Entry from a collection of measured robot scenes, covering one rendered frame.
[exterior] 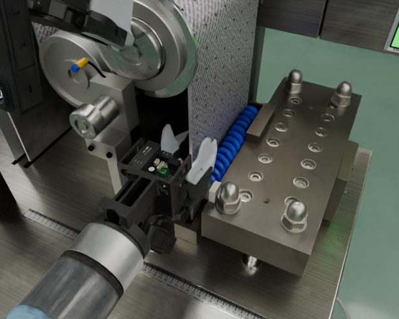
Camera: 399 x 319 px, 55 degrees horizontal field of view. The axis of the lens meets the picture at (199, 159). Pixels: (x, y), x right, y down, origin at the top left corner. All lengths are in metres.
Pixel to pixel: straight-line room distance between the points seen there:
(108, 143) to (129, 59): 0.11
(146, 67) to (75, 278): 0.24
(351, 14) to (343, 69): 2.27
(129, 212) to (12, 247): 0.38
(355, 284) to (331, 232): 1.05
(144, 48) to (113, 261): 0.23
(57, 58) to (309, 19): 0.43
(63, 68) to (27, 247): 0.32
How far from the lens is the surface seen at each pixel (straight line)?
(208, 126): 0.58
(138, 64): 0.47
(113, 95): 0.50
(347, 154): 0.70
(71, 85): 0.60
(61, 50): 0.58
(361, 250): 1.87
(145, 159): 0.45
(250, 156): 0.64
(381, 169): 2.26
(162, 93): 0.50
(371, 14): 0.72
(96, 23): 0.33
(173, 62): 0.45
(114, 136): 0.52
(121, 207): 0.40
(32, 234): 0.75
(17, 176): 0.86
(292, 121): 0.72
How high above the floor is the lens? 1.47
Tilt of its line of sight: 45 degrees down
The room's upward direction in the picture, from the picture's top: straight up
